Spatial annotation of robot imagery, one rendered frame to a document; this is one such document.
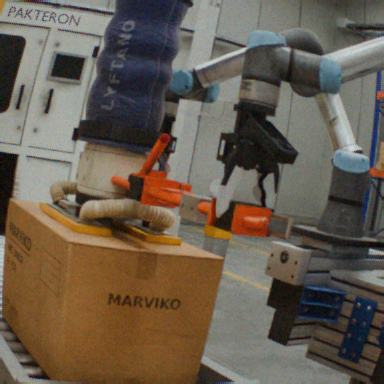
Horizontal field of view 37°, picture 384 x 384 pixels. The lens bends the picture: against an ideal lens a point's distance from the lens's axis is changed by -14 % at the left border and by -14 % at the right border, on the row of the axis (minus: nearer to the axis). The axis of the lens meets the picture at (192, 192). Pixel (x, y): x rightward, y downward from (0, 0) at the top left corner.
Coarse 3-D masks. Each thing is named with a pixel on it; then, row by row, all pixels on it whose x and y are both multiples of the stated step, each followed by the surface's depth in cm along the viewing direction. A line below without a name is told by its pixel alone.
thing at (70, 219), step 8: (40, 208) 173; (48, 208) 166; (56, 208) 164; (64, 208) 167; (80, 208) 155; (56, 216) 159; (64, 216) 155; (72, 216) 155; (64, 224) 152; (72, 224) 147; (80, 224) 148; (88, 224) 150; (96, 224) 151; (80, 232) 147; (88, 232) 148; (96, 232) 149; (104, 232) 150
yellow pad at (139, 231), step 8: (112, 224) 173; (120, 224) 168; (144, 224) 165; (128, 232) 164; (136, 232) 160; (144, 232) 158; (152, 232) 159; (160, 232) 160; (168, 232) 163; (144, 240) 156; (152, 240) 156; (160, 240) 157; (168, 240) 158; (176, 240) 159
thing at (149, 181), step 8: (128, 176) 145; (136, 176) 143; (144, 176) 148; (152, 176) 149; (128, 184) 147; (136, 184) 142; (144, 184) 140; (152, 184) 140; (160, 184) 141; (168, 184) 142; (176, 184) 143; (128, 192) 144; (136, 192) 141; (144, 192) 140; (136, 200) 140; (144, 200) 140; (152, 200) 141
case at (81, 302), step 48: (48, 240) 144; (96, 240) 141; (48, 288) 142; (96, 288) 136; (144, 288) 143; (192, 288) 150; (48, 336) 141; (96, 336) 138; (144, 336) 145; (192, 336) 152
